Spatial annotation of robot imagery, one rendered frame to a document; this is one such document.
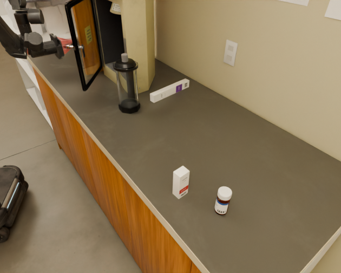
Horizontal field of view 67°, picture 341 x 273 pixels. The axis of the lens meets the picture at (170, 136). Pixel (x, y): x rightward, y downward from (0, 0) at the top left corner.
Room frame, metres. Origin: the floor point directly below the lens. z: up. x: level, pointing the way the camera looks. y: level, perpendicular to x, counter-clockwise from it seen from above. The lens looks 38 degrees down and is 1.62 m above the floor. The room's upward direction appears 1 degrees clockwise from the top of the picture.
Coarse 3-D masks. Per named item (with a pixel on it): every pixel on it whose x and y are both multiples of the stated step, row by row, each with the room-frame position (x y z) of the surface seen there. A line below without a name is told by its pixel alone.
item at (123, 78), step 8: (136, 64) 1.06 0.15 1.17; (120, 72) 1.03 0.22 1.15; (128, 72) 1.03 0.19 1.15; (136, 72) 1.07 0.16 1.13; (120, 80) 1.03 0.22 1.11; (128, 80) 1.02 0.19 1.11; (136, 80) 1.06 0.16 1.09; (120, 88) 1.03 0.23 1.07; (128, 88) 1.02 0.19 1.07; (136, 88) 1.05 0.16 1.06; (120, 96) 1.03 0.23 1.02; (128, 96) 1.02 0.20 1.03; (136, 96) 1.05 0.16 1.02; (120, 104) 1.04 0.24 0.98; (128, 104) 1.02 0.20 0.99; (136, 104) 1.04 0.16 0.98
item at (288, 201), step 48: (96, 96) 1.17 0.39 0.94; (144, 96) 1.19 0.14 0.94; (192, 96) 1.20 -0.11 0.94; (96, 144) 0.84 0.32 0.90; (144, 144) 0.80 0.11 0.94; (192, 144) 0.81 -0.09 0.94; (240, 144) 0.81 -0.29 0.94; (288, 144) 0.82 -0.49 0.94; (144, 192) 0.55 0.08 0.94; (192, 192) 0.56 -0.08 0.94; (240, 192) 0.56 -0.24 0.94; (288, 192) 0.57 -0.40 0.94; (336, 192) 0.57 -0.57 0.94; (192, 240) 0.38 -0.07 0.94; (240, 240) 0.39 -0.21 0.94; (288, 240) 0.39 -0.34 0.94
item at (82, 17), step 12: (84, 0) 1.32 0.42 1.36; (72, 12) 1.16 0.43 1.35; (84, 12) 1.30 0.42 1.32; (84, 24) 1.27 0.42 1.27; (72, 36) 1.12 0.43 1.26; (84, 36) 1.25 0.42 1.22; (84, 48) 1.22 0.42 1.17; (96, 48) 1.38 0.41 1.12; (84, 60) 1.19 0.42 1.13; (96, 60) 1.35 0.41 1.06; (84, 72) 1.17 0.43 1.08
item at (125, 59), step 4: (124, 56) 1.05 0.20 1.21; (120, 60) 1.07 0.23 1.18; (124, 60) 1.05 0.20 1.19; (128, 60) 1.08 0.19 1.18; (132, 60) 1.08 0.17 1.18; (116, 64) 1.04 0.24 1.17; (120, 64) 1.03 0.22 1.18; (124, 64) 1.03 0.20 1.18; (128, 64) 1.04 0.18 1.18; (132, 64) 1.04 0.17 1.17
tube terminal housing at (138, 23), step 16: (112, 0) 1.27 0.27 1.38; (128, 0) 1.20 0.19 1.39; (144, 0) 1.25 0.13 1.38; (128, 16) 1.20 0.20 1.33; (144, 16) 1.25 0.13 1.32; (128, 32) 1.20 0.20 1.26; (144, 32) 1.25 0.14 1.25; (128, 48) 1.19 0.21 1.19; (144, 48) 1.25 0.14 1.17; (144, 64) 1.24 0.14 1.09; (112, 80) 1.36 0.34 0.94; (144, 80) 1.24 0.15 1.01
